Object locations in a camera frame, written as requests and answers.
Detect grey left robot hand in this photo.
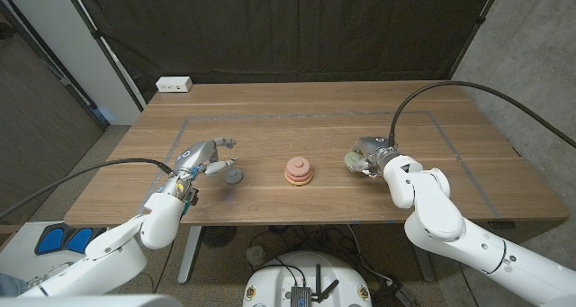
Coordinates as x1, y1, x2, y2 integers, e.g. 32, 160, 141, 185
173, 137, 239, 182

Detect green toy disk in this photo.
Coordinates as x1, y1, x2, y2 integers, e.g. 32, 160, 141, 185
344, 150, 366, 173

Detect white power strip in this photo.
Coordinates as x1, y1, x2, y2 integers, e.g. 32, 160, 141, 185
155, 76, 194, 94

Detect coral red toy disk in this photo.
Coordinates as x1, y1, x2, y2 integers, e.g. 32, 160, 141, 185
284, 169, 314, 184

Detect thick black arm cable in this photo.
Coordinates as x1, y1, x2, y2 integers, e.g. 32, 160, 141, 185
0, 158, 175, 221
388, 80, 576, 149

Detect black backdrop stand pole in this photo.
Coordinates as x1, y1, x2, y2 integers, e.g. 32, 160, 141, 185
59, 0, 149, 110
446, 0, 505, 81

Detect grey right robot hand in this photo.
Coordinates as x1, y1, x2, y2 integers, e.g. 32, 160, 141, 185
351, 136, 401, 178

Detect dusty pink toy disk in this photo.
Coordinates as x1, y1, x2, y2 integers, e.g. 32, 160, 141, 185
286, 156, 311, 176

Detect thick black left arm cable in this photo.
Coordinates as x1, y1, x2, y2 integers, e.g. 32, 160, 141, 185
0, 158, 175, 221

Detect white table leg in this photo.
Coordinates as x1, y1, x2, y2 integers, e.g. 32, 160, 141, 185
177, 225, 203, 284

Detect white round floor object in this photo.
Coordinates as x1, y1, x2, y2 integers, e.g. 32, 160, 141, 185
246, 245, 268, 267

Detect blue foot pedal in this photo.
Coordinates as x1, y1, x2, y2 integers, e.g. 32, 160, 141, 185
34, 225, 68, 256
66, 227, 107, 254

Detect black backdrop cloth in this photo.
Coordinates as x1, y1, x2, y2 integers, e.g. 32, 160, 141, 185
69, 0, 500, 104

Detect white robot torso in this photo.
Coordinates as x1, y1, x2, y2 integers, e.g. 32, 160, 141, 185
242, 251, 374, 307

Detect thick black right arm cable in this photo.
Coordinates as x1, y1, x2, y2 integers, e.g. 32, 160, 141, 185
388, 80, 576, 149

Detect black power adapter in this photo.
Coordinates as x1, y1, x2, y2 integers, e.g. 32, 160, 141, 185
372, 277, 418, 307

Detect grey toy disk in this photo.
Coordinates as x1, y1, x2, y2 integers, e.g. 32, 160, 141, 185
223, 167, 245, 185

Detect dark table leg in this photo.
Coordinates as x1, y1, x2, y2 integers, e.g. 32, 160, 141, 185
411, 245, 437, 284

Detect white pedal platform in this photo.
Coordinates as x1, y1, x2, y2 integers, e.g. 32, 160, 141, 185
0, 221, 113, 284

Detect black radio module with antennas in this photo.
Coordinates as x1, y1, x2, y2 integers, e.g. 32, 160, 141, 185
290, 264, 341, 307

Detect person leg in jeans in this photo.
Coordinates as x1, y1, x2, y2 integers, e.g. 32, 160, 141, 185
0, 273, 29, 298

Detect black round floor fan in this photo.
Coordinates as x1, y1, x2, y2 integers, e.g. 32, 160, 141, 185
201, 225, 239, 248

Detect thin black left cable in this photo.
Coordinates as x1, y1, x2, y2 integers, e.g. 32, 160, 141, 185
152, 241, 176, 294

